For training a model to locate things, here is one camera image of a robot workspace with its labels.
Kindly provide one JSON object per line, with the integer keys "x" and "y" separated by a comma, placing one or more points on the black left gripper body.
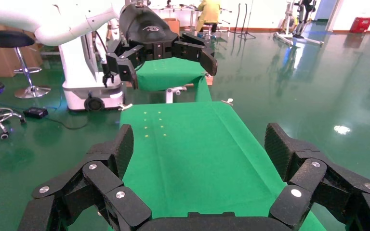
{"x": 146, "y": 28}

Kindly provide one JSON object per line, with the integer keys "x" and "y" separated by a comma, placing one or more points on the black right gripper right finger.
{"x": 309, "y": 178}

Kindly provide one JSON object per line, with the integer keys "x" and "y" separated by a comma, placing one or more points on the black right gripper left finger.
{"x": 108, "y": 178}

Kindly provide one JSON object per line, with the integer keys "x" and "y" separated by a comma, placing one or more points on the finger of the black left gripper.
{"x": 124, "y": 60}
{"x": 194, "y": 51}

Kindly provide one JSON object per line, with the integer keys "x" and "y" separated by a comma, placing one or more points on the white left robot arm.
{"x": 54, "y": 22}

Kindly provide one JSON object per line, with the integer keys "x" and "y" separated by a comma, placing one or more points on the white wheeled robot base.
{"x": 76, "y": 73}

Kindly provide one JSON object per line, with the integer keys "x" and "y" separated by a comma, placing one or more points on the brown cardboard box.
{"x": 173, "y": 24}

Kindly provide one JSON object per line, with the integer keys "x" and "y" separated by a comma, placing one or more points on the brown cardboard panel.
{"x": 0, "y": 60}

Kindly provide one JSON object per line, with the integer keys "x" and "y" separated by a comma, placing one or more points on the red box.
{"x": 361, "y": 25}

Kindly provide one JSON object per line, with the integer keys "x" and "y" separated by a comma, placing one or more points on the black round stool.
{"x": 210, "y": 25}

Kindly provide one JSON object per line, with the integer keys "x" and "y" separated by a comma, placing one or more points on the green cloth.
{"x": 197, "y": 153}
{"x": 166, "y": 75}

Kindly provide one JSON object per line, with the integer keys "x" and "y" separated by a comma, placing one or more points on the person in yellow jacket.
{"x": 209, "y": 12}

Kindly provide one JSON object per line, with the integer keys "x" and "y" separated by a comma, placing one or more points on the white desk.
{"x": 185, "y": 9}

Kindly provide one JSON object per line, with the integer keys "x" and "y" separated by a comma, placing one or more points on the white table leg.
{"x": 169, "y": 95}

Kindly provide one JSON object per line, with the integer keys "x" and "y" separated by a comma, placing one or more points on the thin black stand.
{"x": 237, "y": 16}

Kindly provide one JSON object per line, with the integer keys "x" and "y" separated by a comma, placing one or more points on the black tripod stand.
{"x": 245, "y": 19}

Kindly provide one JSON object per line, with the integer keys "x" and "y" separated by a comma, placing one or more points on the black power adapter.
{"x": 35, "y": 113}

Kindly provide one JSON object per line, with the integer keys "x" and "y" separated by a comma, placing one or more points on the black bar stool chrome base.
{"x": 11, "y": 38}

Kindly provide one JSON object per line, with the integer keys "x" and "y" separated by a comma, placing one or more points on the white floor stand frame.
{"x": 288, "y": 16}

